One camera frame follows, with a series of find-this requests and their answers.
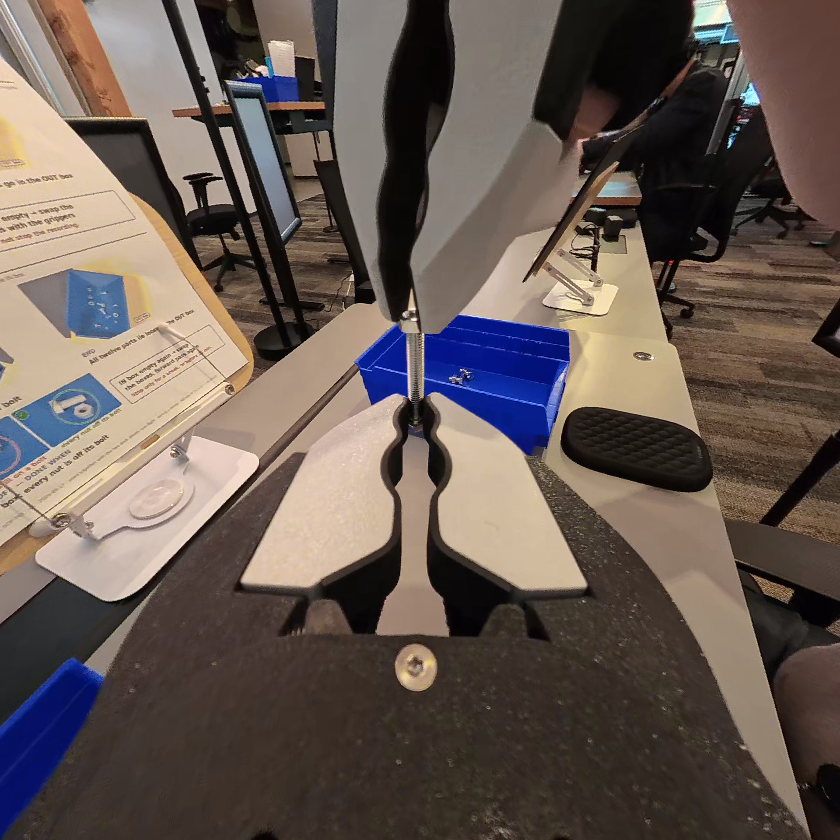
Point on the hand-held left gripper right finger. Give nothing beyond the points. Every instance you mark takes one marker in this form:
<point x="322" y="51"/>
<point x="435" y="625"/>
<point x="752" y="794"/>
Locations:
<point x="505" y="518"/>

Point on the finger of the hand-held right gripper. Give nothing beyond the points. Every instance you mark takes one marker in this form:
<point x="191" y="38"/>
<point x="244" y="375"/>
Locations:
<point x="485" y="164"/>
<point x="358" y="131"/>

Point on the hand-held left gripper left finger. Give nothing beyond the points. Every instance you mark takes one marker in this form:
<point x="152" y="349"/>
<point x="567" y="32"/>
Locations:
<point x="321" y="518"/>

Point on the blue plastic parts bin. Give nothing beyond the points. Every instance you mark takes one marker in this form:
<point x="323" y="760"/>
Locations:
<point x="39" y="735"/>
<point x="279" y="90"/>
<point x="499" y="407"/>

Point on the long thin steel bolt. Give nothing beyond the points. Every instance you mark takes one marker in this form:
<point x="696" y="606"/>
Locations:
<point x="415" y="367"/>

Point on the person's right forearm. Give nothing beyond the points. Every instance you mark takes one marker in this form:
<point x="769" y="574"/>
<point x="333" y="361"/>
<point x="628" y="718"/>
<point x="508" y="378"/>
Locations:
<point x="794" y="98"/>

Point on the person's right hand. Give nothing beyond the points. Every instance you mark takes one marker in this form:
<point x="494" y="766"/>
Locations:
<point x="600" y="121"/>

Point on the black box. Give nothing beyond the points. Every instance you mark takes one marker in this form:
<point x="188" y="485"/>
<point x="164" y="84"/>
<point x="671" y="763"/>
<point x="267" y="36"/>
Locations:
<point x="304" y="79"/>

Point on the white packaging stack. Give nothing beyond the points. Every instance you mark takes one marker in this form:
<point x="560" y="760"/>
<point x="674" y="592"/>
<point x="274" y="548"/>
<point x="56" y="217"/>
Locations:
<point x="282" y="59"/>

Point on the black power adapter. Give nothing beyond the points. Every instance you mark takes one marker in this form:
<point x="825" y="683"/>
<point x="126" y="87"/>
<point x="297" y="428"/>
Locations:
<point x="613" y="226"/>

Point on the wooden top standing desk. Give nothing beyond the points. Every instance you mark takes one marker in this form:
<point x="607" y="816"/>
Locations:
<point x="216" y="110"/>

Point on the black quilted wrist rest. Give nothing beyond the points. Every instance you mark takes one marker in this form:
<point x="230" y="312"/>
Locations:
<point x="636" y="449"/>

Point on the black pole floor stand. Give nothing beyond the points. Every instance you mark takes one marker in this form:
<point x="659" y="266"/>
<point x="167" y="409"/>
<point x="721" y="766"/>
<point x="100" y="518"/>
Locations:
<point x="282" y="341"/>

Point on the black framed display panel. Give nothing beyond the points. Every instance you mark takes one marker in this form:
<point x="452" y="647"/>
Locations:
<point x="131" y="170"/>

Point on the printed instruction sheet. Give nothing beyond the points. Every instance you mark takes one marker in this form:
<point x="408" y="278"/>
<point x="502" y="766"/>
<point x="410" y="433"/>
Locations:
<point x="98" y="262"/>

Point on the person's leg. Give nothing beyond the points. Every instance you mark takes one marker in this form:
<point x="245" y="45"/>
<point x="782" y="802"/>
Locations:
<point x="810" y="709"/>

